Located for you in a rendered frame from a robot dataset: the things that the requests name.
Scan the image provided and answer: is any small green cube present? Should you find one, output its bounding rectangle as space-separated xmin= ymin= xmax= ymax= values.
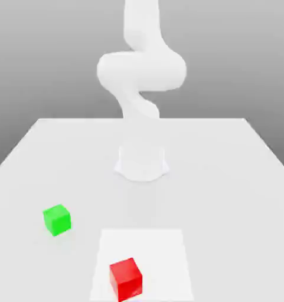
xmin=42 ymin=203 xmax=72 ymax=237

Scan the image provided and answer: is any small red cube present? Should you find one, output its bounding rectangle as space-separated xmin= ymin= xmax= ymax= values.
xmin=109 ymin=257 xmax=143 ymax=302

